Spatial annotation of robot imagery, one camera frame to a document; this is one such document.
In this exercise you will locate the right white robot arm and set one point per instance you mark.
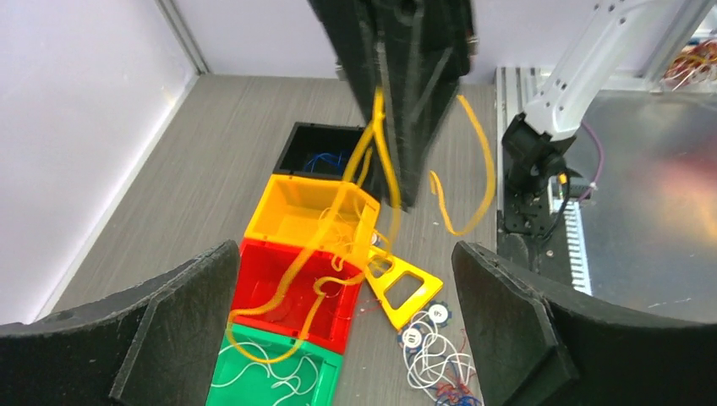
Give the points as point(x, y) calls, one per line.
point(545, 127)

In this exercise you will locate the yellow plastic bin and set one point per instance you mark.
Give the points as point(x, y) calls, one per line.
point(291, 210)

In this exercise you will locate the green plastic bin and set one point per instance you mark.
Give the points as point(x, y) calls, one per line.
point(307, 377)

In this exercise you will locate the poker chip bottom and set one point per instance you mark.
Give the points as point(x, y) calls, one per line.
point(439, 314)

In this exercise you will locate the slotted aluminium rail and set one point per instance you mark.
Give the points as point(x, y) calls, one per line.
point(572, 225)

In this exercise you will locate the yellow triangular plastic bracket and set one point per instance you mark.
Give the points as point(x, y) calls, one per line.
point(401, 288)

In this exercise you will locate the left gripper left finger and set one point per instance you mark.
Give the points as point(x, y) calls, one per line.
point(156, 343)

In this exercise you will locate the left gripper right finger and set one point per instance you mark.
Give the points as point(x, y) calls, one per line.
point(539, 342)

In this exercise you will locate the black plastic bin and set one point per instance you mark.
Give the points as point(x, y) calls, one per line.
point(316, 150)

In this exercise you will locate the poker chip lower left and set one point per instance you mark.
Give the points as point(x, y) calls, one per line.
point(411, 338)

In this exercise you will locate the red plastic bin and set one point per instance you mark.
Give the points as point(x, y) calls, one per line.
point(261, 269)

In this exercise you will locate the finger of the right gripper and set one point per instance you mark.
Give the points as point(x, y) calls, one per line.
point(416, 52)

